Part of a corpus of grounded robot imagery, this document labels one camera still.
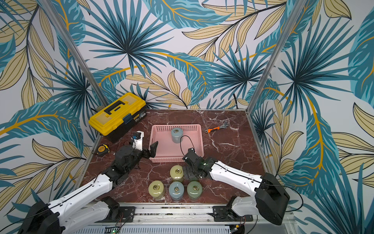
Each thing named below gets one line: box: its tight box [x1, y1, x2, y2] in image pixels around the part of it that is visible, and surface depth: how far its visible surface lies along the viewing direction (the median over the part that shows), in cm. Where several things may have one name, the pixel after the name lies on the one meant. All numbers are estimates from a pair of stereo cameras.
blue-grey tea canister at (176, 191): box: [168, 181, 185, 202], surface depth 75 cm
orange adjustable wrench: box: [204, 121, 230, 134], surface depth 111 cm
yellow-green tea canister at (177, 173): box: [169, 164, 185, 183], surface depth 80 cm
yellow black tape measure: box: [96, 144, 111, 156], surface depth 95 cm
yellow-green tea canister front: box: [148, 179, 166, 200], surface depth 75 cm
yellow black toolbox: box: [88, 92, 148, 143], surface depth 96 cm
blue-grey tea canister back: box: [171, 127, 184, 144], surface depth 99 cm
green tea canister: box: [187, 180, 203, 201], surface depth 76 cm
